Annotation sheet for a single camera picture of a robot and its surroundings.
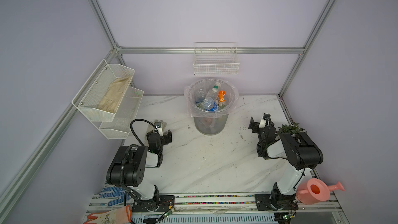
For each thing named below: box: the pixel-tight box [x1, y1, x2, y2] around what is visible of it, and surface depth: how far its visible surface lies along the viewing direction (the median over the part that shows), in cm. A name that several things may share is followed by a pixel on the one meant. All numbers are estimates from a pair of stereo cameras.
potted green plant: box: [277, 121, 305, 135], surface depth 83 cm
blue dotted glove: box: [97, 186, 131, 207], surface depth 77 cm
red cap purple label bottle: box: [203, 117, 216, 134], surface depth 88 cm
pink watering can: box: [296, 178, 346, 204], surface depth 70 cm
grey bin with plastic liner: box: [183, 78, 240, 136], surface depth 90 cm
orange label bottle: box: [215, 90, 227, 110], surface depth 90 cm
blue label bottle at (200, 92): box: [194, 85, 208, 104], surface depth 92 cm
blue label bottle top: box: [202, 96, 219, 112], surface depth 77 cm
